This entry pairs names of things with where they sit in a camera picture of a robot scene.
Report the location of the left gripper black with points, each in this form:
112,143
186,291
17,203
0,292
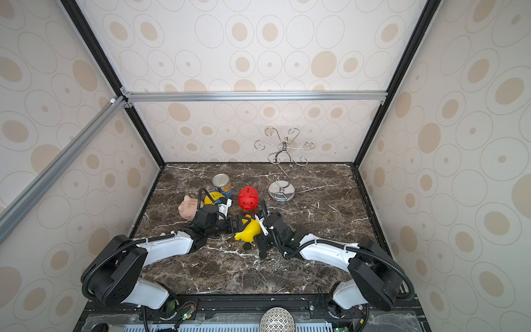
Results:
233,229

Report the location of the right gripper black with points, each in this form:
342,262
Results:
263,239

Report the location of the yellow piggy bank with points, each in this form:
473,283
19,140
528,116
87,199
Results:
212,198
251,228

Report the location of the red piggy bank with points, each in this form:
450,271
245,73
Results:
248,198

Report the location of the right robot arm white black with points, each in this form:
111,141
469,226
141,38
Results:
376,279

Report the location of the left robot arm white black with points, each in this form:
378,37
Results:
114,275

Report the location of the pink piggy bank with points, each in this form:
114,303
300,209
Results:
188,208

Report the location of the soup can blue label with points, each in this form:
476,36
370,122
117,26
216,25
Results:
223,184

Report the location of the chrome mug tree stand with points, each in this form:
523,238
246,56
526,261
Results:
282,190

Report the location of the perforated metal ball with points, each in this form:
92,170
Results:
277,319

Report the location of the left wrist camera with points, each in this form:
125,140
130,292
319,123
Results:
223,206

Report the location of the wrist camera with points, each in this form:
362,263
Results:
261,220
223,206

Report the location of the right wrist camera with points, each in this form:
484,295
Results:
261,220

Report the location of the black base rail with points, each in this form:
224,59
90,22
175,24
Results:
244,312

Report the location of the horizontal aluminium frame bar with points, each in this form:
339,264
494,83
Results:
258,96

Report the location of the diagonal aluminium frame bar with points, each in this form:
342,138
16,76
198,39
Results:
25,202

